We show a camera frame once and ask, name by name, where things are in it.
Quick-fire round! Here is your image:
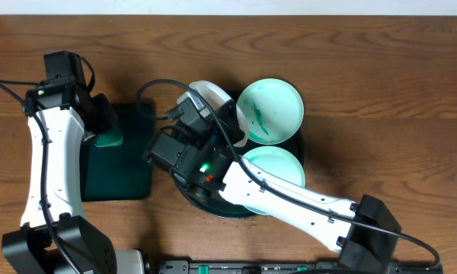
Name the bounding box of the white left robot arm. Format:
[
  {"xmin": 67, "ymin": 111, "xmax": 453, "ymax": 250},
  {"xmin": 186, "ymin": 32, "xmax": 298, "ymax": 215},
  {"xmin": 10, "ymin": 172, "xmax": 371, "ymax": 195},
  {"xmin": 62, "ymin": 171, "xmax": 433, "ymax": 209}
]
[{"xmin": 2, "ymin": 84, "xmax": 145, "ymax": 273}]

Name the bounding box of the white plate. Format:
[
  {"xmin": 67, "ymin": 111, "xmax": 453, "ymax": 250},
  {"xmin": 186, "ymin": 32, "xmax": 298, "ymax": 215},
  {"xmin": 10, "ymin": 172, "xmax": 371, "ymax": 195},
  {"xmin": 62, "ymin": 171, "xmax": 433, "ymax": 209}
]
[{"xmin": 177, "ymin": 80, "xmax": 249, "ymax": 148}]

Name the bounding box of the green sponge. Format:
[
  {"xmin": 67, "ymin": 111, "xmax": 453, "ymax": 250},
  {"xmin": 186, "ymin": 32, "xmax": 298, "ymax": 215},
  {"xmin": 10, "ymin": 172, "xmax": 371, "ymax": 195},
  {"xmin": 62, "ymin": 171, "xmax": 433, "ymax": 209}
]
[{"xmin": 94, "ymin": 124, "xmax": 123, "ymax": 148}]

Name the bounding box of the light green front plate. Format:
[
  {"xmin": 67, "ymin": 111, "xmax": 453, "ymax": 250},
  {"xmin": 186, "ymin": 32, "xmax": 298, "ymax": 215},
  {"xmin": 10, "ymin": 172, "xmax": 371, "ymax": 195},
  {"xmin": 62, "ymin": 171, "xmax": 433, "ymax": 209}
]
[{"xmin": 240, "ymin": 145, "xmax": 305, "ymax": 219}]

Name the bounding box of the rectangular dark green tray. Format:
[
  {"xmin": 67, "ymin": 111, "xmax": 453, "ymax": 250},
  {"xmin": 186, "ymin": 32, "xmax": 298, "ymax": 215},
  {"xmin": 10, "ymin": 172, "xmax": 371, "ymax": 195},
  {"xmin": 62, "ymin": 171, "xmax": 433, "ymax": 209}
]
[{"xmin": 80, "ymin": 104, "xmax": 154, "ymax": 202}]

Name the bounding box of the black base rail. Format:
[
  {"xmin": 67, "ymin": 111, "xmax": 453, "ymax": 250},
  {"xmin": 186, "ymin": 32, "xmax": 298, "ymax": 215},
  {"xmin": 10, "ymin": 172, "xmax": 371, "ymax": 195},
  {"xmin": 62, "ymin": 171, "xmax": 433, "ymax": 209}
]
[{"xmin": 152, "ymin": 259, "xmax": 445, "ymax": 274}]

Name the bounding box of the light green plate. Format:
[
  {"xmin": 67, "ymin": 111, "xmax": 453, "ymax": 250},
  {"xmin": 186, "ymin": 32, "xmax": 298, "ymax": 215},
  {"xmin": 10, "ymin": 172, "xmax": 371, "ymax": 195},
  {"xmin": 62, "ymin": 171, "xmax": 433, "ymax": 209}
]
[
  {"xmin": 240, "ymin": 145, "xmax": 305, "ymax": 219},
  {"xmin": 237, "ymin": 78, "xmax": 305, "ymax": 145}
]

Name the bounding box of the round dark green tray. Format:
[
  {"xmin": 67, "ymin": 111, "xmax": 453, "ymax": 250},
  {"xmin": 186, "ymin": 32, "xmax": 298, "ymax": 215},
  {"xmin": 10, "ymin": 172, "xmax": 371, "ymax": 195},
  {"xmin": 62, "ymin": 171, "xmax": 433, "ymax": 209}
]
[{"xmin": 173, "ymin": 89, "xmax": 305, "ymax": 220}]

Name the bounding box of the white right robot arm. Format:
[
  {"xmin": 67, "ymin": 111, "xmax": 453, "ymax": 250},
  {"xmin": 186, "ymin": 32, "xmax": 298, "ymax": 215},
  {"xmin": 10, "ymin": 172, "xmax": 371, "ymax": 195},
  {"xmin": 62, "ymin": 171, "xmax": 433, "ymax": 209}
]
[{"xmin": 143, "ymin": 101, "xmax": 401, "ymax": 273}]

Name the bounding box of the light green back plate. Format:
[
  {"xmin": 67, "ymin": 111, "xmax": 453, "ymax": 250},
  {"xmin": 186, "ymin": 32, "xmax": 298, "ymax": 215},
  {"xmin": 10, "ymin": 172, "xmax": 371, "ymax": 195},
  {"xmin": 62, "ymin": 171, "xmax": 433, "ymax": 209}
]
[{"xmin": 237, "ymin": 78, "xmax": 305, "ymax": 145}]

